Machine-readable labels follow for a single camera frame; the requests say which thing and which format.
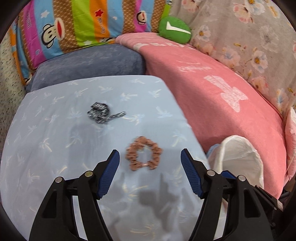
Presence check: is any brown spotted scrunchie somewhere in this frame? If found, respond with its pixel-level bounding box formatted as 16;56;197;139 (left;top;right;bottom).
125;136;163;171

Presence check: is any leopard print hair ribbon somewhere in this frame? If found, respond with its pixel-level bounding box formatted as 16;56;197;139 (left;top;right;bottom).
87;102;126;123

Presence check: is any pink towel blanket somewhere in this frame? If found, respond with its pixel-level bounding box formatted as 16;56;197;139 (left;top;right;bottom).
115;33;287;197

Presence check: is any pink printed pillow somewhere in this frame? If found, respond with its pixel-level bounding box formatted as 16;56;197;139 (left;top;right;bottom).
285;108;296;181

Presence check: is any grey floral bedsheet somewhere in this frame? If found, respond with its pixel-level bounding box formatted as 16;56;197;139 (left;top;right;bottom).
170;1;295;116

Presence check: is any white speckled curtain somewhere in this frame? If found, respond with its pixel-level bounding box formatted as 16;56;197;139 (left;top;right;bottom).
0;33;25;150

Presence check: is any green round plush cushion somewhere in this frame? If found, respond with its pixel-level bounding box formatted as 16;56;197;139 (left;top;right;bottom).
158;16;192;44

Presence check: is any dark blue velvet cushion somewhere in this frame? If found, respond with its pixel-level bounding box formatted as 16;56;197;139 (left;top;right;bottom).
26;44;146;92

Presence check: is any colourful monkey-print pillow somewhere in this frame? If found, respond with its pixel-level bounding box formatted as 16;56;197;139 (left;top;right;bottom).
10;0;172;86

